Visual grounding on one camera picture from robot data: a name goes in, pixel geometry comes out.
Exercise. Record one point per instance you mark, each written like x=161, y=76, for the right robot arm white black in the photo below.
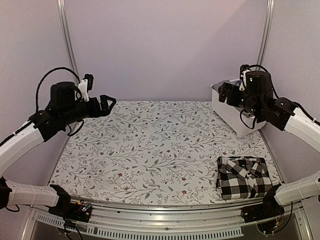
x=256, y=96

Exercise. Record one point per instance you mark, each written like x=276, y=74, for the aluminium frame post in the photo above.
x=66, y=35
x=266, y=31

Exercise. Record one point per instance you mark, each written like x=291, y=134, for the floral patterned table cloth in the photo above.
x=154, y=153

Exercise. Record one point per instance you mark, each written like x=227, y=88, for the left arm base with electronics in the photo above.
x=78, y=211

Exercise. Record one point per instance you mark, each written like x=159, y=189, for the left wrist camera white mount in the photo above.
x=86, y=85

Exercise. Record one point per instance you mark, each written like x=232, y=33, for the right aluminium frame post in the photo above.
x=266, y=31

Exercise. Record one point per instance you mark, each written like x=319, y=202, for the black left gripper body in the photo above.
x=93, y=112

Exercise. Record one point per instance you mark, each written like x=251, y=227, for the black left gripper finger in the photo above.
x=106, y=99
x=106, y=108

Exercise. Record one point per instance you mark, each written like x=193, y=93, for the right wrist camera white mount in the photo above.
x=242, y=76

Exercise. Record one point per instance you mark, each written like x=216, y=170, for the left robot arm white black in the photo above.
x=69, y=103

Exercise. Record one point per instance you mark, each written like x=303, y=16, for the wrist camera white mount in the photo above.
x=242, y=76
x=86, y=85

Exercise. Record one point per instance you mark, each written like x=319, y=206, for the white plastic bin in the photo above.
x=231, y=114

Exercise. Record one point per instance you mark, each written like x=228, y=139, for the black white plaid folded shirt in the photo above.
x=242, y=177

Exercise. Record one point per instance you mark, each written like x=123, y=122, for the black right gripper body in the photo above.
x=234, y=100

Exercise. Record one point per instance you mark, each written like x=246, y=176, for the aluminium front rail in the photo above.
x=214, y=221

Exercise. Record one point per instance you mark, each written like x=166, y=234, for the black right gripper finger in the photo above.
x=224, y=87
x=222, y=97

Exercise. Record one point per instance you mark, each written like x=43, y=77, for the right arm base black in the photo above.
x=269, y=208

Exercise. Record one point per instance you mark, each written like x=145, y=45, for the left aluminium frame post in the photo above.
x=66, y=35

